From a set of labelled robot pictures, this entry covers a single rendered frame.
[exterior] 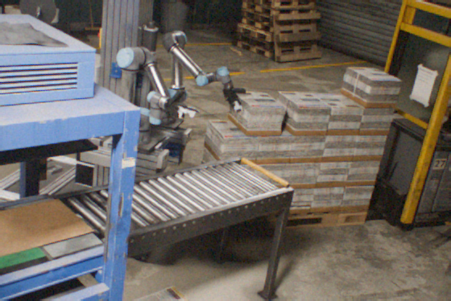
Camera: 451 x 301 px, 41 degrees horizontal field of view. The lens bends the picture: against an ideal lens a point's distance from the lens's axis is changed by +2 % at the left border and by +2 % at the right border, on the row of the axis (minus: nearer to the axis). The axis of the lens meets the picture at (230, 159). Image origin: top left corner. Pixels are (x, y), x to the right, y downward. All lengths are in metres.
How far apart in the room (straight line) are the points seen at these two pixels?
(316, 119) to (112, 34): 1.65
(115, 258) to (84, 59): 0.88
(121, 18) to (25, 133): 1.96
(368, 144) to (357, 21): 7.35
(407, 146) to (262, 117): 1.61
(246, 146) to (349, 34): 8.06
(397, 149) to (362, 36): 6.69
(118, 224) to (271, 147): 2.11
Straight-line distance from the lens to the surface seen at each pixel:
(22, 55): 2.33
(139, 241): 3.03
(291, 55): 10.74
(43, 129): 2.25
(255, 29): 10.93
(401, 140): 5.53
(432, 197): 5.43
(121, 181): 2.52
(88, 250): 2.87
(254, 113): 4.31
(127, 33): 4.05
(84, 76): 2.46
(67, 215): 3.14
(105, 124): 2.37
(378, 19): 11.88
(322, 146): 4.72
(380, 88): 4.82
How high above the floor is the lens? 2.34
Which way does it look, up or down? 23 degrees down
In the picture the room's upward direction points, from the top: 9 degrees clockwise
